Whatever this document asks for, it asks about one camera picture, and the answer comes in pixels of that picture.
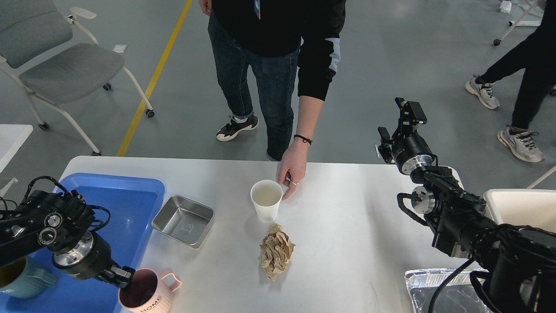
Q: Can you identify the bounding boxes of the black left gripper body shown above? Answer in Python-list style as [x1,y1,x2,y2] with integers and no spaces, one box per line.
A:
[52,231,113,280]

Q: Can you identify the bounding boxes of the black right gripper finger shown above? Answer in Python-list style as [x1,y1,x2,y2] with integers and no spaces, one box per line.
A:
[394,97,427,133]
[377,127,394,164]

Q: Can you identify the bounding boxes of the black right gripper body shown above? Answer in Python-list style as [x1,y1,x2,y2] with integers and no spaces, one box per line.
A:
[391,130,435,176]

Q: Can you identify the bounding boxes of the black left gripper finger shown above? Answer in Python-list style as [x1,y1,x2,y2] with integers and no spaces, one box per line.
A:
[99,266,136,289]

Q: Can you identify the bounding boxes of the pink mug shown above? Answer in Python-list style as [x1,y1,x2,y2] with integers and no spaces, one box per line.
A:
[117,268,182,313]

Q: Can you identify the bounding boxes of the square stainless steel tray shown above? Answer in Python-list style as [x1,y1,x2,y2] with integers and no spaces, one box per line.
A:
[152,195,215,248]

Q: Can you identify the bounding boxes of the white paper cup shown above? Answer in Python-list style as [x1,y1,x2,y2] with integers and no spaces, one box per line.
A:
[250,180,283,223]

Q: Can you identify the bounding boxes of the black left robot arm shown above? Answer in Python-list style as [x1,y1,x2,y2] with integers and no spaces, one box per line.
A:
[0,176,135,289]

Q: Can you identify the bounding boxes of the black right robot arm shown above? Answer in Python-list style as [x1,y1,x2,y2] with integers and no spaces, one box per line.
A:
[377,97,556,313]

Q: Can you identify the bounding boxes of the person's left hand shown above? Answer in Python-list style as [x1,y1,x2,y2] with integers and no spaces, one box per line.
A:
[277,137,309,200]

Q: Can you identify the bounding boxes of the clear plastic floor plate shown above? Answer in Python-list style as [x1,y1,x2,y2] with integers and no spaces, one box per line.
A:
[375,144,384,160]

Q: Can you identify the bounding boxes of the teal and yellow mug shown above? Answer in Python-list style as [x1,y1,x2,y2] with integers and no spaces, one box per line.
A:
[0,256,58,299]

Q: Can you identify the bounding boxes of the person in black shirt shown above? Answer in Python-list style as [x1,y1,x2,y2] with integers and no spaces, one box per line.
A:
[200,0,346,161]

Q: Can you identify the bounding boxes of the beige plastic bin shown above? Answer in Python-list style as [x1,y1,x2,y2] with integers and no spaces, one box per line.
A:
[484,189,556,232]

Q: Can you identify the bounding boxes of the white side table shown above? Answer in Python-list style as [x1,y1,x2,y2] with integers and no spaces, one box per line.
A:
[0,123,33,172]

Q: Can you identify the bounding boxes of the crumpled brown paper ball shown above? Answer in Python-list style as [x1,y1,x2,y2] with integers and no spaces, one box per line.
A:
[260,223,296,281]

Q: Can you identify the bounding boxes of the aluminium foil tray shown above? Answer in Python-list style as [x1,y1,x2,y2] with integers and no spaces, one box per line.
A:
[404,269,491,313]

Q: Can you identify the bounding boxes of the white chair legs with castors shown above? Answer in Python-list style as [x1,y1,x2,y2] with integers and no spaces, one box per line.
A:
[493,0,547,47]

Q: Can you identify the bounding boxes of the grey office chair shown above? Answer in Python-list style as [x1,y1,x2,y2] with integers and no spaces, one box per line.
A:
[0,0,155,155]

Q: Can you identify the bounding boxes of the black cables at left edge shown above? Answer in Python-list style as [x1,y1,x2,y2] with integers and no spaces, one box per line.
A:
[0,196,18,218]

